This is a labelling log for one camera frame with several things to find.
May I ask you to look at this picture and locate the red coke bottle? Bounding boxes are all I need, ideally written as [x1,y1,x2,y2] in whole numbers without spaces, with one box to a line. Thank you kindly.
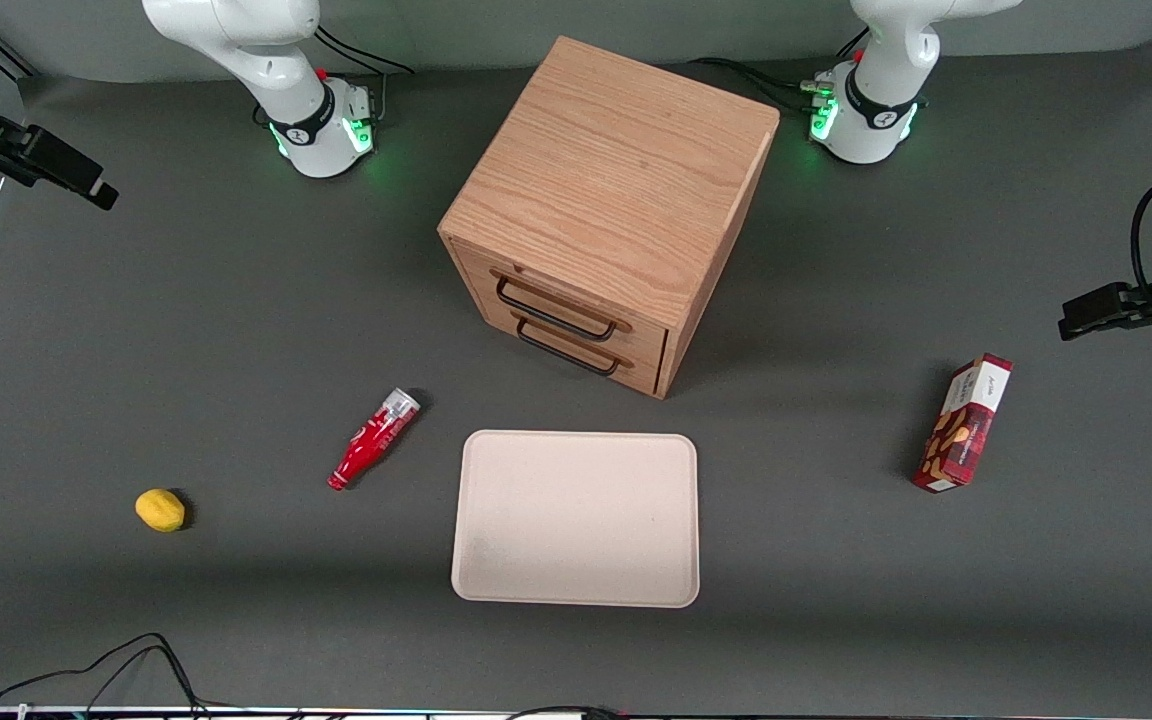
[326,387,422,492]

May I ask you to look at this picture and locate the beige rectangular tray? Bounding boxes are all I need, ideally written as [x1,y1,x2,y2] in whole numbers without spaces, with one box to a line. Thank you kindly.
[451,430,701,609]

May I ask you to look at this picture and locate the red snack box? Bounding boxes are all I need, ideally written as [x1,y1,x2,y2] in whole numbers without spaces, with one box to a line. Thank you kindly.
[912,353,1014,494]

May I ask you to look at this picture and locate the yellow lemon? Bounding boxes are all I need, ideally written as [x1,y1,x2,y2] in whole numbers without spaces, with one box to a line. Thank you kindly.
[135,488,187,533]

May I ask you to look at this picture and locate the wooden drawer front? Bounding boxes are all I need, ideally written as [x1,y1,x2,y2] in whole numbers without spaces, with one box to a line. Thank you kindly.
[481,305,667,397]
[448,240,673,367]

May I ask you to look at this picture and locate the wooden drawer cabinet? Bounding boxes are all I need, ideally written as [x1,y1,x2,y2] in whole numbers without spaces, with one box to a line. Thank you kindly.
[438,36,780,400]

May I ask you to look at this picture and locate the black metal drawer handle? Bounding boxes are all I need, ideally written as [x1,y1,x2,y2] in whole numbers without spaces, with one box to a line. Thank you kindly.
[494,270,633,343]
[514,318,633,378]

